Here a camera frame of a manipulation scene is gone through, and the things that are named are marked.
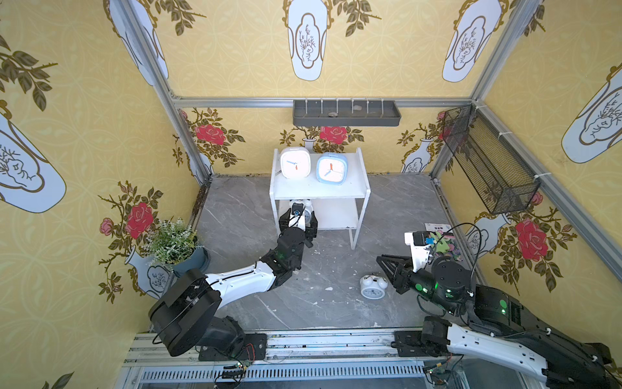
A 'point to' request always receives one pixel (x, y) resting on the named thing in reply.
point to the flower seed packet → (447, 232)
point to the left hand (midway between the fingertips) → (305, 212)
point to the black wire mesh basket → (493, 172)
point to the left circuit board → (233, 374)
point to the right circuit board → (439, 369)
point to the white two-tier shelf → (336, 206)
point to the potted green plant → (175, 245)
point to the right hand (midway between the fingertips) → (378, 265)
